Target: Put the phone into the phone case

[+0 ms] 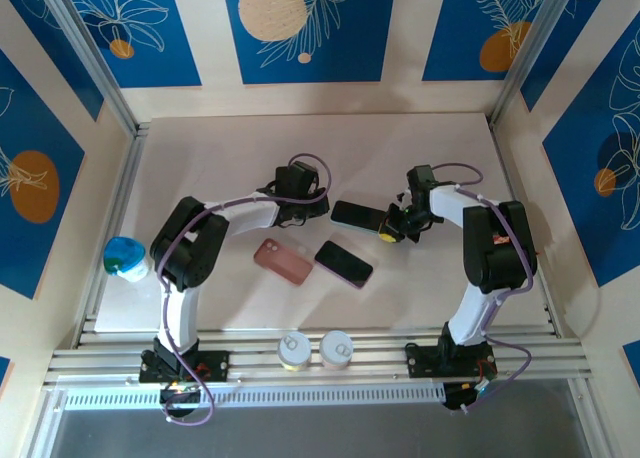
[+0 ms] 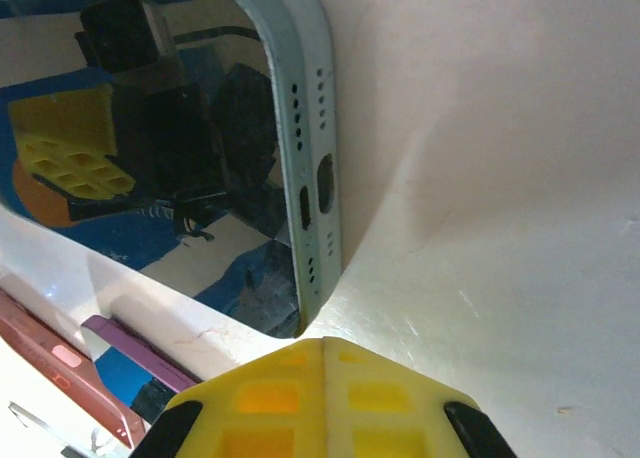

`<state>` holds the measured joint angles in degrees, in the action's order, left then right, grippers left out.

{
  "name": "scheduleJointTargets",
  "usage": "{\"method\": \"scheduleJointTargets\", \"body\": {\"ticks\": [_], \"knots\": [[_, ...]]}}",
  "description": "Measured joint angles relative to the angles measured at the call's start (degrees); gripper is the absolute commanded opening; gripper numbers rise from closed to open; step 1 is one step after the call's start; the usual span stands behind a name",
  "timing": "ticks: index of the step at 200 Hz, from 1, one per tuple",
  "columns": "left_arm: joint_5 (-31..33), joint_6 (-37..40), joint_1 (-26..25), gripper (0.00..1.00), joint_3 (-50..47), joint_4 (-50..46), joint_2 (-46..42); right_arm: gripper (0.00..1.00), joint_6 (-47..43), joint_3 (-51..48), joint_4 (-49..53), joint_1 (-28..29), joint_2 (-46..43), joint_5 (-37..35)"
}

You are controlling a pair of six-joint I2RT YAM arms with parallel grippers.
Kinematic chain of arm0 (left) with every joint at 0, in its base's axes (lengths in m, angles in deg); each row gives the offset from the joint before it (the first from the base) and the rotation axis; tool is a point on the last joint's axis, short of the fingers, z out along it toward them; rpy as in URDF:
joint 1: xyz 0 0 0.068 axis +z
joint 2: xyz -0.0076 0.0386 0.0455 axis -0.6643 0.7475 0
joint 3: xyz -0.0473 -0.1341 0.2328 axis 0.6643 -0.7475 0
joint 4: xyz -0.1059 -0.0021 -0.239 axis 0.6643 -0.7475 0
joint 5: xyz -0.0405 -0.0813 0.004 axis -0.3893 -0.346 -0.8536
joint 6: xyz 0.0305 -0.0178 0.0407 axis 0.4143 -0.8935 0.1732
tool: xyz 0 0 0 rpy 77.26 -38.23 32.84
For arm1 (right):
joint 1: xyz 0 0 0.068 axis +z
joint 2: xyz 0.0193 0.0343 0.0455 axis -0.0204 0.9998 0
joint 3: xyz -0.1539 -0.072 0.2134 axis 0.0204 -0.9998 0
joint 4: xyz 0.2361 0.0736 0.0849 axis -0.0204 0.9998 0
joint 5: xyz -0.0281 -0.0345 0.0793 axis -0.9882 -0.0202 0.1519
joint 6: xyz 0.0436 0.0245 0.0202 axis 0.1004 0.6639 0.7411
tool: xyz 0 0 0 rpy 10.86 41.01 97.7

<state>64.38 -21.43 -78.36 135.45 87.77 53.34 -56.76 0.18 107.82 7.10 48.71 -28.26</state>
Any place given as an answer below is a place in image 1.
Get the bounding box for phone with teal edge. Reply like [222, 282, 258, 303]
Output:
[329, 199, 391, 236]

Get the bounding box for phone with purple edge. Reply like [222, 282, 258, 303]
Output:
[313, 239, 375, 290]

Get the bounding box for pink phone case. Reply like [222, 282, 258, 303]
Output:
[252, 237, 315, 288]

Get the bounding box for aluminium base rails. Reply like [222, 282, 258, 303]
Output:
[43, 329, 587, 389]

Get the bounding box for tin can with pink label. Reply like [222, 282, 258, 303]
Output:
[319, 329, 355, 371]

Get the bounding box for tin can with yellow label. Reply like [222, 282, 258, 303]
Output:
[276, 331, 312, 373]

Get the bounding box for white jar with blue lid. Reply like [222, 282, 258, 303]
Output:
[102, 235, 150, 284]

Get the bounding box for grey metal sheet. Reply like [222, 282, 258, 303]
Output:
[47, 402, 590, 458]

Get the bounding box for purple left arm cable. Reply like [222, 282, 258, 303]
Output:
[154, 152, 334, 427]

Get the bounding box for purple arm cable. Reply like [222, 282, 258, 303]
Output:
[154, 152, 334, 427]
[432, 162, 539, 414]

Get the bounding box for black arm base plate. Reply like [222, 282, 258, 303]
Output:
[138, 349, 232, 384]
[405, 344, 499, 380]

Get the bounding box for aluminium side rail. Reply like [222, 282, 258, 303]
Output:
[74, 121, 152, 335]
[485, 111, 560, 337]

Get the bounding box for small controller board with wires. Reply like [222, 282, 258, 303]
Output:
[158, 380, 206, 420]
[441, 379, 497, 413]

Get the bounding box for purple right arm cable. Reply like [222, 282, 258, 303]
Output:
[432, 162, 539, 414]

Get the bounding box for white slotted cable duct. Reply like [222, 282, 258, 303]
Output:
[63, 383, 448, 413]

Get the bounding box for aluminium frame post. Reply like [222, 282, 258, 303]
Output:
[35, 0, 140, 135]
[489, 0, 577, 128]

